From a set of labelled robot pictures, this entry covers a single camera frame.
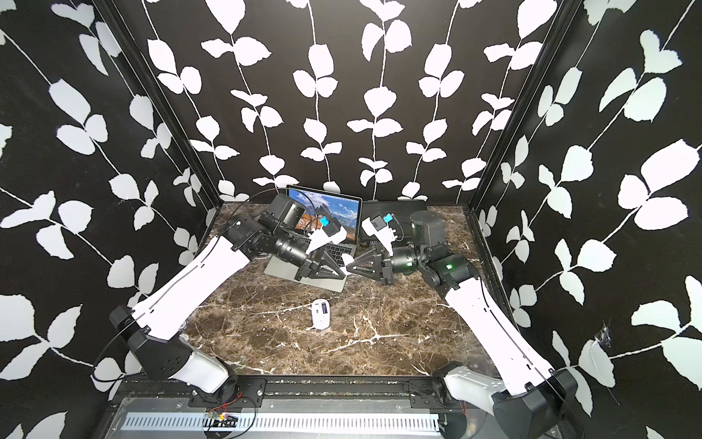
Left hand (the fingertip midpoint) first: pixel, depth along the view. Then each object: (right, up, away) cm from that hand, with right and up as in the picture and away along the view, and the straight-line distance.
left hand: (341, 272), depth 62 cm
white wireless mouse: (-8, -18, +25) cm, 32 cm away
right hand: (+2, +1, -2) cm, 3 cm away
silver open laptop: (0, +16, +39) cm, 42 cm away
